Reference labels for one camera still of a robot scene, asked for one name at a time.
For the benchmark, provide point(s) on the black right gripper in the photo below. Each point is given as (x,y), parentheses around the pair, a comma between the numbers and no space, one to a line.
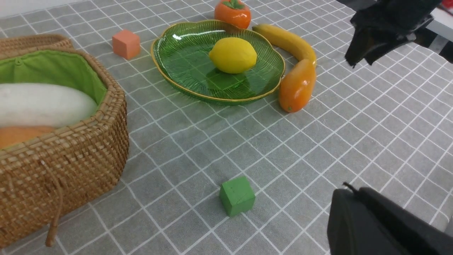
(382,26)

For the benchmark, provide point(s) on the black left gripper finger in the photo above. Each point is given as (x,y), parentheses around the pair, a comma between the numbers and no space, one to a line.
(364,222)

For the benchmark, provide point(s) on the yellow banana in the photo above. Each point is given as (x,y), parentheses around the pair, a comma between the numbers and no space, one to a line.
(288,41)

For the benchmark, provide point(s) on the orange mango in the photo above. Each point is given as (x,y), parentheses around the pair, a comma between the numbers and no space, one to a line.
(297,86)

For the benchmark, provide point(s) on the orange persimmon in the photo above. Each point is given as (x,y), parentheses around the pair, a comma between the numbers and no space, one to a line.
(233,12)

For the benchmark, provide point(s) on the yellow lemon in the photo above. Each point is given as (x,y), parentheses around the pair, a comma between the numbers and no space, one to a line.
(233,55)

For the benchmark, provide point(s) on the white radish with leaves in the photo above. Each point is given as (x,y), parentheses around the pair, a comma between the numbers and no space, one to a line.
(35,104)

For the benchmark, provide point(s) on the white side table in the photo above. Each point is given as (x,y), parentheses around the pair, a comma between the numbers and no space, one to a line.
(438,35)

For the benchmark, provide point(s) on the grey checkered tablecloth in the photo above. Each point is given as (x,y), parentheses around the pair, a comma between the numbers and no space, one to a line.
(387,126)

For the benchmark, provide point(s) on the green cube block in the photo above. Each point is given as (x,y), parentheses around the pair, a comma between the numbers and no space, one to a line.
(237,196)

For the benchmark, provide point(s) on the green glass leaf plate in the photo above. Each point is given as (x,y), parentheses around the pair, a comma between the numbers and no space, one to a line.
(181,57)

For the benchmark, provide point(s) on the orange cube block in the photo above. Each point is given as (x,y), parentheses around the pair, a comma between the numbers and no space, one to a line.
(126,44)

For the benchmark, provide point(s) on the woven wicker basket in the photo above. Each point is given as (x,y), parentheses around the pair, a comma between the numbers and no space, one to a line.
(56,173)

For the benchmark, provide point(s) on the woven basket lid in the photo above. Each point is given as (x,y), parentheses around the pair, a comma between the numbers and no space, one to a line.
(33,41)

